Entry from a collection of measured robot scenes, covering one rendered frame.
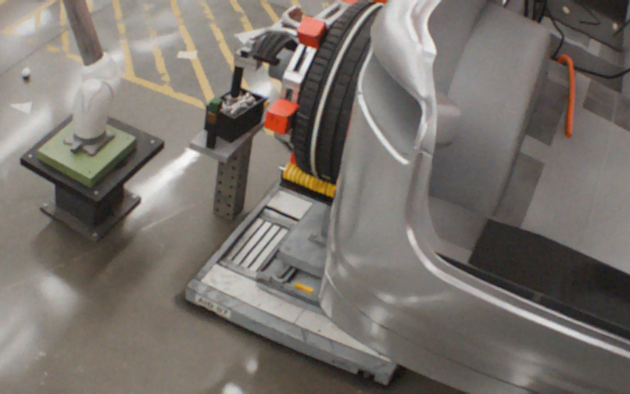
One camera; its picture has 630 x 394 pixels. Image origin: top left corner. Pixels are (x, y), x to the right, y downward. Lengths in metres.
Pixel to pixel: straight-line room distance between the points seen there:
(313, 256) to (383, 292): 1.32
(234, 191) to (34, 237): 0.94
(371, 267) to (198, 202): 1.93
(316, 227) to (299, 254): 0.18
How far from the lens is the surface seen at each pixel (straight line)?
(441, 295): 1.97
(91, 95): 3.48
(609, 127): 3.08
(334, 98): 2.83
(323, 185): 3.22
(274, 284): 3.37
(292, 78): 2.91
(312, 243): 3.44
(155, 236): 3.72
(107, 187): 3.48
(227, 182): 3.74
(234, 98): 3.15
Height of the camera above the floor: 2.44
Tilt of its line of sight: 37 degrees down
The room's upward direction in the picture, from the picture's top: 11 degrees clockwise
